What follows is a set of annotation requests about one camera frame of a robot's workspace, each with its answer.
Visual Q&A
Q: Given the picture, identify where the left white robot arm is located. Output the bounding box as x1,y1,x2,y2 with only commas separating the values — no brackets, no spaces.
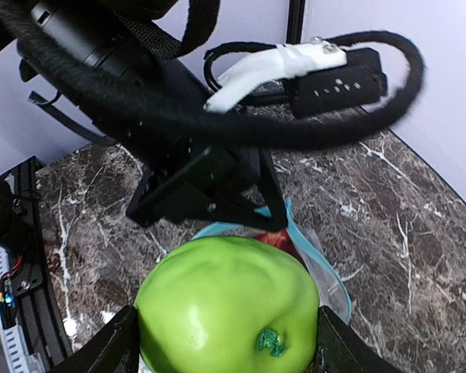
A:
0,1,425,232

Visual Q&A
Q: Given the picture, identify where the left black frame post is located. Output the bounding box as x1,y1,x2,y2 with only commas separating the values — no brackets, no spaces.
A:
286,0,306,44

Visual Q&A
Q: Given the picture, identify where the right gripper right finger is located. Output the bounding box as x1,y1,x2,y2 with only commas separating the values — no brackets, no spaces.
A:
313,305,401,373

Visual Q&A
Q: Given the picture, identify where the green apple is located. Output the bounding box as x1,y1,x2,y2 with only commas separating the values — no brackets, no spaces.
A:
134,236,319,372

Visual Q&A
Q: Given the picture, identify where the clear zip bag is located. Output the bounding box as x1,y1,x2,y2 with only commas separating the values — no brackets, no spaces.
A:
194,199,352,324

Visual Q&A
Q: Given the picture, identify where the white slotted cable duct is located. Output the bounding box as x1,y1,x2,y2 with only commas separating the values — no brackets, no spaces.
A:
0,246,39,372

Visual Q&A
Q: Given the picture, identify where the dark red pomegranate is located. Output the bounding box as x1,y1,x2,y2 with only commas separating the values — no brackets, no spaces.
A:
254,230,303,263

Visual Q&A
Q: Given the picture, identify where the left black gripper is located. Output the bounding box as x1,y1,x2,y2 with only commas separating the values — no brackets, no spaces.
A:
126,146,287,232

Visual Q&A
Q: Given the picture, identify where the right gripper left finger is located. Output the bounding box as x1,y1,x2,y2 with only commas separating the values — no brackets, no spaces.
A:
68,305,139,372

